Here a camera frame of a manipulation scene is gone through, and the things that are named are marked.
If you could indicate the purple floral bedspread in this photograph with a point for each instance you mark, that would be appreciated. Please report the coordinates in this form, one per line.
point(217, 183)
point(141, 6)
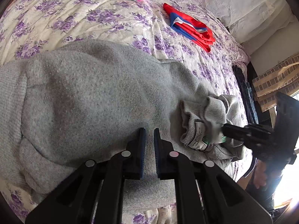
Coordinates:
point(70, 16)

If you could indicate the person's right hand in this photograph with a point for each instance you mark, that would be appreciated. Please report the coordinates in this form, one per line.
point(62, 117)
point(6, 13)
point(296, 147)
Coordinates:
point(260, 175)

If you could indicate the dark folded pants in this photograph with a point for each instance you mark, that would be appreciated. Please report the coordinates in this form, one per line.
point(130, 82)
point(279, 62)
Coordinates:
point(238, 74)

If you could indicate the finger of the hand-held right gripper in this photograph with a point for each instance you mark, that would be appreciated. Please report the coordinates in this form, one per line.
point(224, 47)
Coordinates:
point(236, 131)

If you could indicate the beige checked curtain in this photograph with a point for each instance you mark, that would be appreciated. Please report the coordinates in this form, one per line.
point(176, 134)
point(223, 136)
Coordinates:
point(275, 79)

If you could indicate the white pillow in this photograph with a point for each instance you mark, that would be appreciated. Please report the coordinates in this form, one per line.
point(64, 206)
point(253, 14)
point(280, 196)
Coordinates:
point(245, 4)

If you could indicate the grey sweatshirt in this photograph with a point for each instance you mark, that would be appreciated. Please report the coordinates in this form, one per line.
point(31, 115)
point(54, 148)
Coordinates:
point(93, 93)

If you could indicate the window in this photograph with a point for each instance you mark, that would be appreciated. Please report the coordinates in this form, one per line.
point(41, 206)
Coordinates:
point(292, 179)

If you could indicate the red and blue folded cloth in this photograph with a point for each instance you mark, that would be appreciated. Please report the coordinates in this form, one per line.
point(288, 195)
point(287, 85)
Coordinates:
point(198, 32)

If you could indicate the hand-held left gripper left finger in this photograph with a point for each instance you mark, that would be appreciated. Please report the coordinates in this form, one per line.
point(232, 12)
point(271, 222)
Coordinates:
point(142, 149)

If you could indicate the person's right forearm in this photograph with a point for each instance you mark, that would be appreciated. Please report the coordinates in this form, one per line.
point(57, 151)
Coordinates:
point(271, 191)

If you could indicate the blue jeans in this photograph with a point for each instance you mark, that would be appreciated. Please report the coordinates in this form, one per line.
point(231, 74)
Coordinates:
point(250, 102)

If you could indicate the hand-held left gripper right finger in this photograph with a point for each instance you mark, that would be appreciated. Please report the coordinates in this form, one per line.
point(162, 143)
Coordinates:
point(157, 149)

